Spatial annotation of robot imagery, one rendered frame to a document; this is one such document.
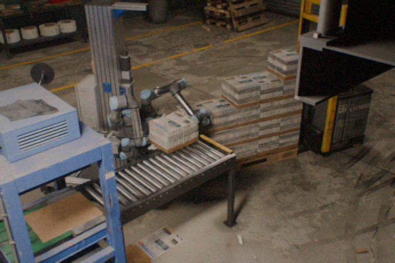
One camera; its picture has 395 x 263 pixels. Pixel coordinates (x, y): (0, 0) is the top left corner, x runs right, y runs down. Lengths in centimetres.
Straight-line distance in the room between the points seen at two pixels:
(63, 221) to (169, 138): 119
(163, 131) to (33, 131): 153
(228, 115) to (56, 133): 243
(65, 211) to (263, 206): 213
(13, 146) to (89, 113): 200
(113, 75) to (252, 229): 203
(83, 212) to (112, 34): 169
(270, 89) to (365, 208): 160
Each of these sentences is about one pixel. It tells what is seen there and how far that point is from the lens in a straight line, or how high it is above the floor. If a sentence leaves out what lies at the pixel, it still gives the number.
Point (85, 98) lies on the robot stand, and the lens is 455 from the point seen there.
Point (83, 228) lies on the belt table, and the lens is 332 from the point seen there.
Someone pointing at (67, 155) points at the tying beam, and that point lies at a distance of 269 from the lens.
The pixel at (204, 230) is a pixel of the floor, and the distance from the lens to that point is 439.
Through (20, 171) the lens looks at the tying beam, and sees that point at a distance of 264.
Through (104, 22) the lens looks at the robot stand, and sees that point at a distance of 422.
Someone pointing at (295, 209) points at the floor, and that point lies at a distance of 472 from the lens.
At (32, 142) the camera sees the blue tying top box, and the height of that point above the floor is 162.
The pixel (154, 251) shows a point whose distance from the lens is 419.
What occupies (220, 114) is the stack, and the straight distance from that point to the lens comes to 471.
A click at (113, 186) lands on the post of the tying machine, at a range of 294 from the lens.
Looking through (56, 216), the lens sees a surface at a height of 80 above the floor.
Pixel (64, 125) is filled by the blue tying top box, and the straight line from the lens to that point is 278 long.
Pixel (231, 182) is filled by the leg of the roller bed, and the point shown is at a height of 52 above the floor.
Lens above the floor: 289
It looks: 28 degrees down
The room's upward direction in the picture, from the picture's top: 1 degrees counter-clockwise
